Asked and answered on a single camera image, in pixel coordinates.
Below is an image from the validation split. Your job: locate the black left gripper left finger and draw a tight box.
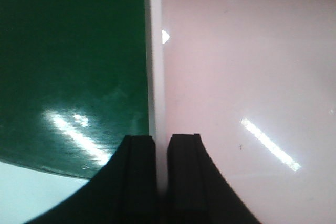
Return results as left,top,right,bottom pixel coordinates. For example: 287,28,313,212
30,135,158,223

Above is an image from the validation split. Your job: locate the green circular conveyor belt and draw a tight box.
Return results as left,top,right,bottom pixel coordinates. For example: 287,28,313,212
1,0,149,178

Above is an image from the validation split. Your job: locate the white outer conveyor rim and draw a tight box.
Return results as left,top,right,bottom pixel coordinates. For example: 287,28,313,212
1,162,88,223

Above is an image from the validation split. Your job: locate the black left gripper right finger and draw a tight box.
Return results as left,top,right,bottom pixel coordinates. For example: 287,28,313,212
167,134,259,223

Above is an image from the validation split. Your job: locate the pink plastic bin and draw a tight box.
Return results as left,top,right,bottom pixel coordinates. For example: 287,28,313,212
148,0,335,223

